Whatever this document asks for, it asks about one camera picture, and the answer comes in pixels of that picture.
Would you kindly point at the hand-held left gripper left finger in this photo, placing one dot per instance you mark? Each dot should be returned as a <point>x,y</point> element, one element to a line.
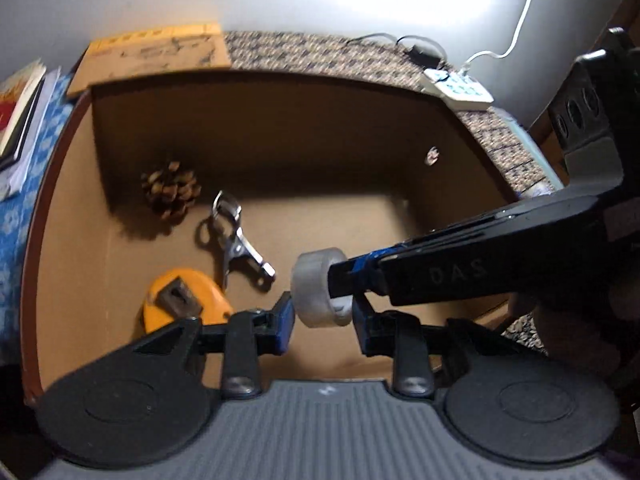
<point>285,320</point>

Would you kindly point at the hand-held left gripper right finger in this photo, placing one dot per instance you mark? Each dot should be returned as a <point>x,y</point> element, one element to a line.
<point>362,327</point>

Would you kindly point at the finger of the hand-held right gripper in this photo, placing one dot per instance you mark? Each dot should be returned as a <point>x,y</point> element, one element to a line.
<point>350,272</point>

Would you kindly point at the translucent tape roll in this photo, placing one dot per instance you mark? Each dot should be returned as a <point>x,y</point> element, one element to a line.
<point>312,285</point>

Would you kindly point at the orange tape measure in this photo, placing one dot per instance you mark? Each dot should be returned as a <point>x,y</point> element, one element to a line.
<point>210,305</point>

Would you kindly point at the metal spring clip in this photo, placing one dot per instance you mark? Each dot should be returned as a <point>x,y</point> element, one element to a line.
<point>240,245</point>

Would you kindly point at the brown cardboard box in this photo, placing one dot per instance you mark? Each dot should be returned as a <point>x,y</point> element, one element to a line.
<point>300,150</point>

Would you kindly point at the person's right hand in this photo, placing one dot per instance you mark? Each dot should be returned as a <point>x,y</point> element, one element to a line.
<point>575,330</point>

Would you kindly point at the small round sticker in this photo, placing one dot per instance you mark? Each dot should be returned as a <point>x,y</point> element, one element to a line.
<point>432,156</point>

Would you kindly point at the brown pine cone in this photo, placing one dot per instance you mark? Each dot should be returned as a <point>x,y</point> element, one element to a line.
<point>170,190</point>

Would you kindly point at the white power strip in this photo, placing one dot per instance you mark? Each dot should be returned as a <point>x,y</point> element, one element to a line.
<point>460,90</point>

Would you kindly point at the blue checkered cloth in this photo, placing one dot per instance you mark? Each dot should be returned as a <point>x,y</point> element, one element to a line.
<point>15,240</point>

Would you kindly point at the yellow illustrated book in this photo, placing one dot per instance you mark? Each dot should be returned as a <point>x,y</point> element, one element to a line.
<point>150,52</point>

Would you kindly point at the white paper sheets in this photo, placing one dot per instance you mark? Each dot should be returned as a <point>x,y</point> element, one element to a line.
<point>15,180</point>

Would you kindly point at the dark notebook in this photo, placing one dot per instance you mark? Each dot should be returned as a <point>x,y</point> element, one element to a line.
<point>31,120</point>

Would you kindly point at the cartoon cover book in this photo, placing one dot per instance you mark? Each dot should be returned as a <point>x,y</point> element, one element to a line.
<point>15,100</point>

